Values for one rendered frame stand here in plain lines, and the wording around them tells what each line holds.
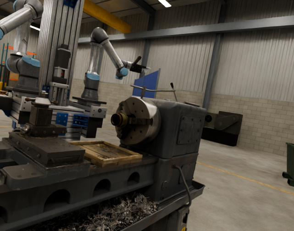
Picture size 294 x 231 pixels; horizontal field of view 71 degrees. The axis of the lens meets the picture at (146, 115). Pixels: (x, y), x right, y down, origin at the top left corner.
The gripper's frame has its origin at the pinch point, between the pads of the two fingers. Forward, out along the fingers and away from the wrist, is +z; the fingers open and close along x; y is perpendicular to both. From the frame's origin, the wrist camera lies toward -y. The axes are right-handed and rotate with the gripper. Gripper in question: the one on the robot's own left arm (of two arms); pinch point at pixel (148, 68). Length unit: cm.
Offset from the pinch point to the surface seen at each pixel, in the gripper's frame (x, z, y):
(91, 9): -1138, 15, -299
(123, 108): 79, -42, 32
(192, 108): 76, 12, 25
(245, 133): -502, 769, 164
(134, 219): 116, -34, 86
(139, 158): 101, -33, 57
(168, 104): 84, -14, 24
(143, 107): 86, -32, 28
